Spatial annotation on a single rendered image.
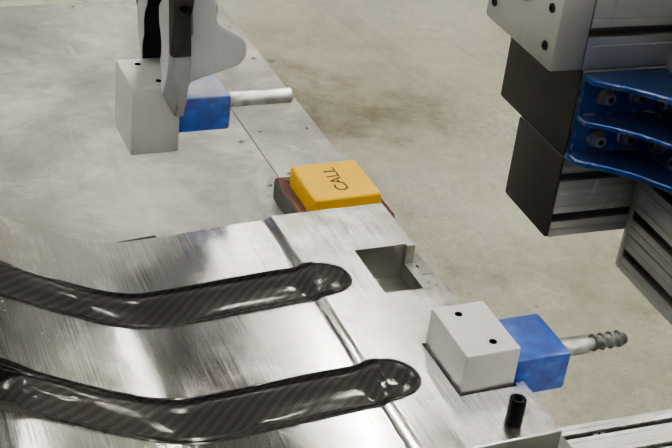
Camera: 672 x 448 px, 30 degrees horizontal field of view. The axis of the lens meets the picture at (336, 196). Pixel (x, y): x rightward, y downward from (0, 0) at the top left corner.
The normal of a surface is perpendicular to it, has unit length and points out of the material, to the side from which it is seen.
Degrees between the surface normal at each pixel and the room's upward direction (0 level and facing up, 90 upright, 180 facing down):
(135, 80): 0
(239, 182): 0
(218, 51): 80
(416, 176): 0
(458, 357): 90
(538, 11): 90
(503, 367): 90
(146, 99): 90
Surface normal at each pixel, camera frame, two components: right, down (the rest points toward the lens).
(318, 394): 0.10, -0.78
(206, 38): 0.38, 0.33
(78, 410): 0.53, -0.80
